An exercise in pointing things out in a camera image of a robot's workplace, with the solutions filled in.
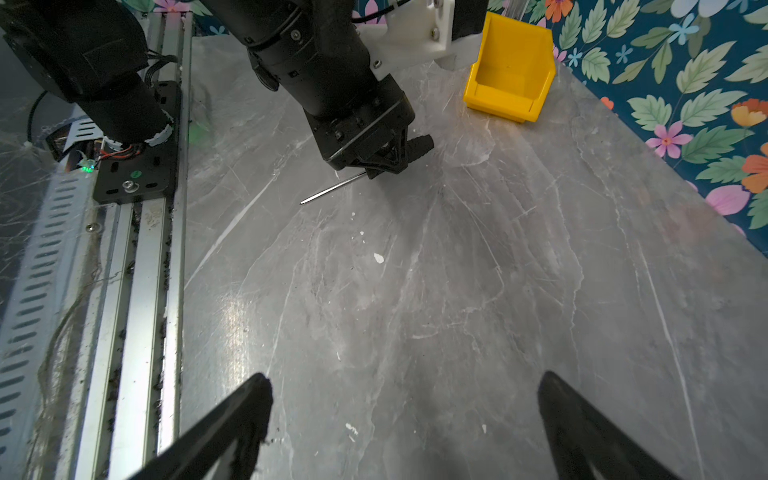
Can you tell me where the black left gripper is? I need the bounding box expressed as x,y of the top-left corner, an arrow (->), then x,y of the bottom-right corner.
306,75 -> 435,179

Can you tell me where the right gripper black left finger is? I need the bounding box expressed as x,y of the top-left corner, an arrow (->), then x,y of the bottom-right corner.
133,373 -> 273,479

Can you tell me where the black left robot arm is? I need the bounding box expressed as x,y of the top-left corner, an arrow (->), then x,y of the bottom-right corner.
204,0 -> 434,178

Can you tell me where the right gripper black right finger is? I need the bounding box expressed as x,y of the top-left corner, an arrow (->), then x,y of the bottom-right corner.
537,371 -> 678,479

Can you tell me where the yellow plastic storage bin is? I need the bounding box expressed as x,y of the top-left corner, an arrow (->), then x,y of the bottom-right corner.
464,13 -> 556,123

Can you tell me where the perforated grey cable tray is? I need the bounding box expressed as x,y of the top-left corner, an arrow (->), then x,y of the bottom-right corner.
1,135 -> 99,479

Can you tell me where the screwdriver with black handle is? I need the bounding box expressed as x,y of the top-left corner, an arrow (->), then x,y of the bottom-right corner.
300,170 -> 368,206

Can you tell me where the black mounting plate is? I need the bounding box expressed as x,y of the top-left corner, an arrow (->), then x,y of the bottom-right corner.
83,81 -> 182,204

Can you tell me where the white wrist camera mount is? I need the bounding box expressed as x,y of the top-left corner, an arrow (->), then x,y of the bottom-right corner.
353,0 -> 488,79

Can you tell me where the aluminium extrusion rail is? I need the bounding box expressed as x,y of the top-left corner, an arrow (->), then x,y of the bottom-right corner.
54,13 -> 194,479

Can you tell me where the black robot base joint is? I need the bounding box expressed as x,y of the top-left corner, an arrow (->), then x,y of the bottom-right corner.
1,1 -> 173,146

